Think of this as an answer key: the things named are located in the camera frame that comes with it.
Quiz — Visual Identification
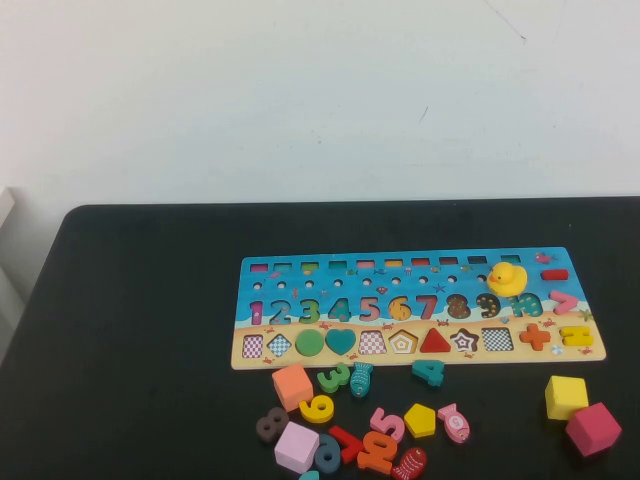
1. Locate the yellow pentagon piece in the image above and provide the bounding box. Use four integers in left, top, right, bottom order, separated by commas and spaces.
403, 402, 438, 440

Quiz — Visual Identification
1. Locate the colourful wooden puzzle board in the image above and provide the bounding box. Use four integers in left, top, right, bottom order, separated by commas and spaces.
230, 246, 607, 371

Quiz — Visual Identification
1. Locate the teal heart piece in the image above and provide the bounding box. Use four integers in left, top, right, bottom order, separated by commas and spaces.
324, 328, 358, 357

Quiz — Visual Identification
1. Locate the green circle piece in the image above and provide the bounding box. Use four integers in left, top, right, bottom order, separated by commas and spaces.
294, 328, 326, 358

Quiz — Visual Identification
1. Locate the green number three piece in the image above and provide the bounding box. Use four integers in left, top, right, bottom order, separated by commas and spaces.
316, 362, 352, 395

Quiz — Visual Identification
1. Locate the red triangle piece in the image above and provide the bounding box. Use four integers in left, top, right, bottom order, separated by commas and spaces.
418, 327, 454, 354

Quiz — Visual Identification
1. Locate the yellow number six piece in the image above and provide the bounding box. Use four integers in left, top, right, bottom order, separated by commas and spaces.
298, 393, 335, 424

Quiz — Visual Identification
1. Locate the teal number four piece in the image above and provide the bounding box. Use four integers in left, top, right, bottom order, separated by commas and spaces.
411, 358, 446, 390

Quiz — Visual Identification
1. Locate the pink number five piece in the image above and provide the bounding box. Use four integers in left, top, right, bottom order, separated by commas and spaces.
368, 406, 406, 444

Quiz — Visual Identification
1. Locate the brown number eight piece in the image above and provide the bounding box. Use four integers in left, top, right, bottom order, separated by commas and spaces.
255, 406, 290, 445

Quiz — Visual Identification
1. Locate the red number seven piece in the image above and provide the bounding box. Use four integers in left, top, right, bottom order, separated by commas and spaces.
328, 425, 369, 464

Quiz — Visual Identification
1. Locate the blue-grey number nine piece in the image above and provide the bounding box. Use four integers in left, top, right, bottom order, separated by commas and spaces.
313, 432, 344, 474

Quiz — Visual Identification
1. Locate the orange number ten piece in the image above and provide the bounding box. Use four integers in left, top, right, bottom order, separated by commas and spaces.
356, 429, 401, 476

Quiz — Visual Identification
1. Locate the orange plus sign piece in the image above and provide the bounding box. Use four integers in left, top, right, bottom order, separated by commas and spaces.
518, 323, 552, 351

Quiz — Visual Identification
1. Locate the pink greater-than sign piece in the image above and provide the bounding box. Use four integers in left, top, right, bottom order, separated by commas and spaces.
548, 289, 580, 316

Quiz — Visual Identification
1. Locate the yellow equals sign piece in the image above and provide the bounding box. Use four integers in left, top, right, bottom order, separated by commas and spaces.
558, 325, 595, 347

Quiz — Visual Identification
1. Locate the teal wooden fish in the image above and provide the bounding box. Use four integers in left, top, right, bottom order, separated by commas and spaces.
349, 361, 375, 399

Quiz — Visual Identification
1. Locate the orange wooden cube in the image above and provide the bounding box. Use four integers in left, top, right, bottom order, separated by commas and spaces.
271, 362, 315, 413

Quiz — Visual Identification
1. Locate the yellow rubber duck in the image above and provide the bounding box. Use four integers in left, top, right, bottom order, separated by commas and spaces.
486, 261, 529, 300

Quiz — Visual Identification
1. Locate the light pink wooden cube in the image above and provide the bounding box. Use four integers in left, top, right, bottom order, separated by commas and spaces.
273, 420, 321, 474

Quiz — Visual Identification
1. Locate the pink wooden fish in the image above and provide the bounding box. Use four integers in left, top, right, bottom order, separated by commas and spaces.
437, 402, 472, 445

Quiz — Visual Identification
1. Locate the red wooden fish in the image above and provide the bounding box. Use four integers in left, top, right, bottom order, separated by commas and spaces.
391, 446, 429, 480

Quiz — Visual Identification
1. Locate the yellow wooden cube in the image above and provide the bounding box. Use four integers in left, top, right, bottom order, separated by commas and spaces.
544, 374, 590, 422

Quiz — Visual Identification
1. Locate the magenta wooden cube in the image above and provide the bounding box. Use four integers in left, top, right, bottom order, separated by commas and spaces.
564, 401, 624, 459

